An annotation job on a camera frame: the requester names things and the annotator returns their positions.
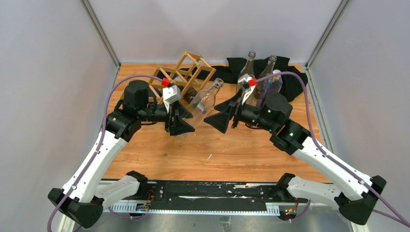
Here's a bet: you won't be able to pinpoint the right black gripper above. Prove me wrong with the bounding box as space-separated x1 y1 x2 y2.
204 87 277 134

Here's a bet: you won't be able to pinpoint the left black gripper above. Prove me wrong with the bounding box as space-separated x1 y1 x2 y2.
138 100 195 135

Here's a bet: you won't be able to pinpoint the clear bottle white label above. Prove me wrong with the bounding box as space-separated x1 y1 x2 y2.
253 55 278 100

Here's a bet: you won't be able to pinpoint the clear bottle gold black label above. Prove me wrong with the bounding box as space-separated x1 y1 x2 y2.
238 51 256 79

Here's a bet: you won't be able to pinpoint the blue BLU labelled bottle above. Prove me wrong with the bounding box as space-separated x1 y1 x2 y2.
258 75 283 108

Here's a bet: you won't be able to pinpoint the clear square bottle silver cap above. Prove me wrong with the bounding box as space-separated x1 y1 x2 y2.
246 96 261 108

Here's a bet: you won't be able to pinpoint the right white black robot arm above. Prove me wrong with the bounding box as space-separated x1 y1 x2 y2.
205 93 386 225

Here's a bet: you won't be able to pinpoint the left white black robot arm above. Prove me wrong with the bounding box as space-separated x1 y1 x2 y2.
48 80 194 229

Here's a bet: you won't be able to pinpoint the dark bottle grey cap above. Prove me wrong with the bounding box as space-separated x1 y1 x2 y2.
183 87 198 103

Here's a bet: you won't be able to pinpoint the wooden lattice wine rack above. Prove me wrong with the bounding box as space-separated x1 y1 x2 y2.
154 51 216 96

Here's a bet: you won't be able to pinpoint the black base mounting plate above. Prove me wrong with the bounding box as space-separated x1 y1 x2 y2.
117 180 309 212

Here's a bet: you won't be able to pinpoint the black cloth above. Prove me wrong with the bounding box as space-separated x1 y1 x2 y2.
209 56 309 103

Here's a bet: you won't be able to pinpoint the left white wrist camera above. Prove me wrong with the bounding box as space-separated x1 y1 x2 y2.
162 85 181 113

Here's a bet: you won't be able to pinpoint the aluminium frame rails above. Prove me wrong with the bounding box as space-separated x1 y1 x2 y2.
65 179 361 216

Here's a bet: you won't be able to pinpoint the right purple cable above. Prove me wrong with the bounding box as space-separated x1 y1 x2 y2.
248 71 410 227

